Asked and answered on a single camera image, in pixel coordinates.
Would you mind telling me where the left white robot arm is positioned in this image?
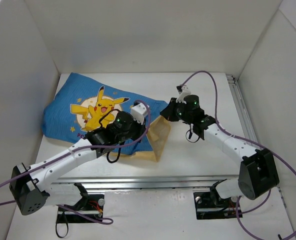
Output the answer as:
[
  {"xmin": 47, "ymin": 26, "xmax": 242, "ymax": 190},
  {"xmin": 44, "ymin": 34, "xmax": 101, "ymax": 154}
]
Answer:
[{"xmin": 9, "ymin": 110, "xmax": 151, "ymax": 216}]

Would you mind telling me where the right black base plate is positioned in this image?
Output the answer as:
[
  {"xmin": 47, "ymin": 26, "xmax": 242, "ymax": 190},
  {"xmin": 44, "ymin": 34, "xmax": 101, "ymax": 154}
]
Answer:
[{"xmin": 193, "ymin": 192, "xmax": 237, "ymax": 220}]

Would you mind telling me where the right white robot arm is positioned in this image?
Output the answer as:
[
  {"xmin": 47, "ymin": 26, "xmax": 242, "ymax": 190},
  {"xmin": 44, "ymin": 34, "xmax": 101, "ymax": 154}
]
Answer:
[{"xmin": 160, "ymin": 94, "xmax": 280, "ymax": 206}]

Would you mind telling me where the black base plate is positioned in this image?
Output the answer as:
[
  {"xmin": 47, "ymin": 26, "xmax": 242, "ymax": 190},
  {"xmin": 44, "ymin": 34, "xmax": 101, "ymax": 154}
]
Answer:
[
  {"xmin": 56, "ymin": 194, "xmax": 105, "ymax": 224},
  {"xmin": 193, "ymin": 192, "xmax": 237, "ymax": 220}
]

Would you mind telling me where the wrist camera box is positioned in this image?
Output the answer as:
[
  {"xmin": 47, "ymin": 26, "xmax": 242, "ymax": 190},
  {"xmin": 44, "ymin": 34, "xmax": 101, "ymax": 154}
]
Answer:
[
  {"xmin": 130, "ymin": 103, "xmax": 148, "ymax": 125},
  {"xmin": 176, "ymin": 85, "xmax": 191, "ymax": 103}
]

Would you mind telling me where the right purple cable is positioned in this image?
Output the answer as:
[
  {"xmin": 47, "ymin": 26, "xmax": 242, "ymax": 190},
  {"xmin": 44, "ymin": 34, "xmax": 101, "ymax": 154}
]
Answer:
[{"xmin": 176, "ymin": 70, "xmax": 296, "ymax": 240}]

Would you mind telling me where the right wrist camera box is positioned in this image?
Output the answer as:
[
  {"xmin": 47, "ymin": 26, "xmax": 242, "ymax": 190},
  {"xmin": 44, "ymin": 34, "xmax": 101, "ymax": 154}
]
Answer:
[{"xmin": 176, "ymin": 85, "xmax": 191, "ymax": 103}]

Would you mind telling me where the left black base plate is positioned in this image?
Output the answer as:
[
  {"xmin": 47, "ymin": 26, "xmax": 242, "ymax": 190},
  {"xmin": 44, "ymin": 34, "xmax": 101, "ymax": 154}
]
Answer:
[{"xmin": 56, "ymin": 194, "xmax": 105, "ymax": 224}]

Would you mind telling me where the aluminium frame rail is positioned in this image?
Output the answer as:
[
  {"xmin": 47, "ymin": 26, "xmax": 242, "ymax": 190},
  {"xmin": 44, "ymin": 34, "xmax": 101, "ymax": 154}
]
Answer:
[{"xmin": 58, "ymin": 72, "xmax": 256, "ymax": 188}]

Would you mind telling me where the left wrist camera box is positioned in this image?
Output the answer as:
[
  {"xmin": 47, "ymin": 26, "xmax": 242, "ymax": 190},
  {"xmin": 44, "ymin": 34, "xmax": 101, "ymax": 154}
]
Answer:
[{"xmin": 130, "ymin": 103, "xmax": 148, "ymax": 125}]

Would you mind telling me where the blue yellow cartoon pillowcase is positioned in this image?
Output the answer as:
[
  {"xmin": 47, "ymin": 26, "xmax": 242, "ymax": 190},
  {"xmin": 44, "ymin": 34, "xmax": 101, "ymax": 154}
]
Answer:
[{"xmin": 41, "ymin": 72, "xmax": 171, "ymax": 162}]

